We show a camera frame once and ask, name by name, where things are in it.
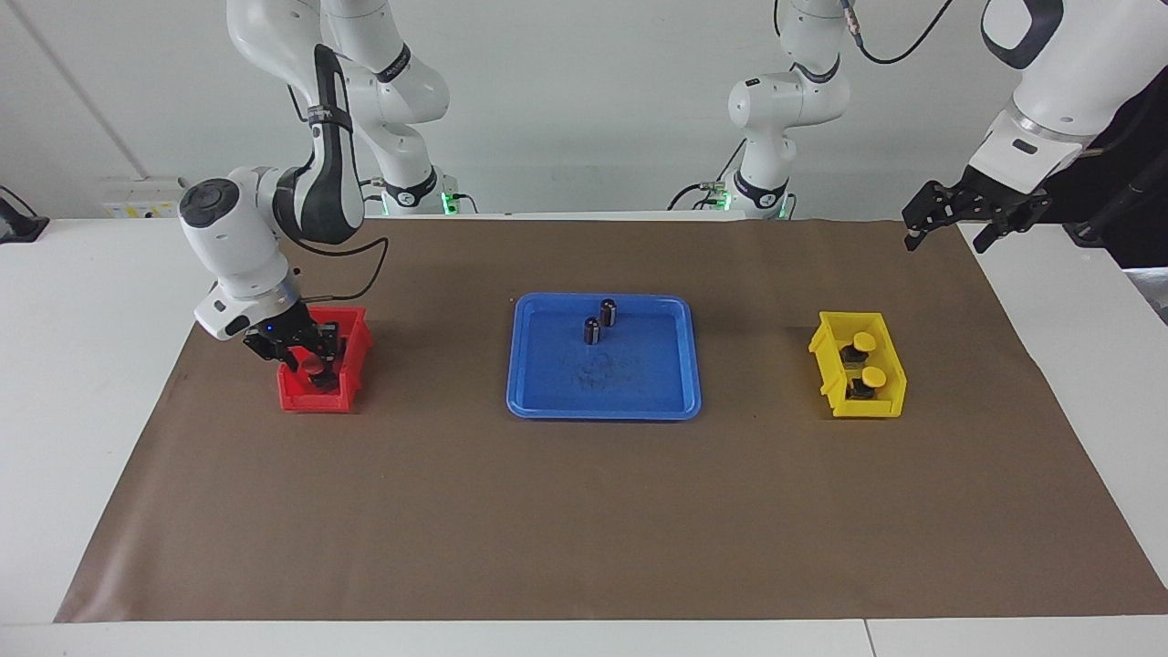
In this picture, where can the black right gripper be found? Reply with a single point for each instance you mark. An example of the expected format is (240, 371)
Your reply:
(292, 336)

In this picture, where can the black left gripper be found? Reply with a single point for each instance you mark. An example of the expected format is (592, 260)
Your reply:
(967, 205)

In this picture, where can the red push button switch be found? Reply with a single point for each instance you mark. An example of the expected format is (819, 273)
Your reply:
(313, 367)

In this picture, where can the yellow push button switch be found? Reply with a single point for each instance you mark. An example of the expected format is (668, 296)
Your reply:
(874, 376)
(863, 341)

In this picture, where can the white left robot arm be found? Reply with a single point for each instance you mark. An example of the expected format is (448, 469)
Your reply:
(1058, 100)

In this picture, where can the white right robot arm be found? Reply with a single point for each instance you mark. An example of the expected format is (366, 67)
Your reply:
(237, 237)

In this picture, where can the blue plastic tray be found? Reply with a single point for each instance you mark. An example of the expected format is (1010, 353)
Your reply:
(639, 383)

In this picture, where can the red plastic parts bin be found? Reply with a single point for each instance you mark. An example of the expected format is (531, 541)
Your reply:
(310, 401)

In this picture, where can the yellow plastic parts bin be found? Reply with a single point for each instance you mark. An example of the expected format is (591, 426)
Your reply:
(876, 409)

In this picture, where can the black backdrop panel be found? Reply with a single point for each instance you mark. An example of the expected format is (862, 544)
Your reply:
(1141, 137)

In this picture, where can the black cylindrical capacitor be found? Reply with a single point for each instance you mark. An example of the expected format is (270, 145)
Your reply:
(609, 311)
(592, 330)

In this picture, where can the brown paper table mat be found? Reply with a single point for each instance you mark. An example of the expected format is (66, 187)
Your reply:
(584, 511)

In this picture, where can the beige wall socket box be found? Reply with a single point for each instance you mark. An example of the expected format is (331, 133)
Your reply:
(137, 203)

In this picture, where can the black clamp bracket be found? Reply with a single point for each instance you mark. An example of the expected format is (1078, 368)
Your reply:
(18, 226)

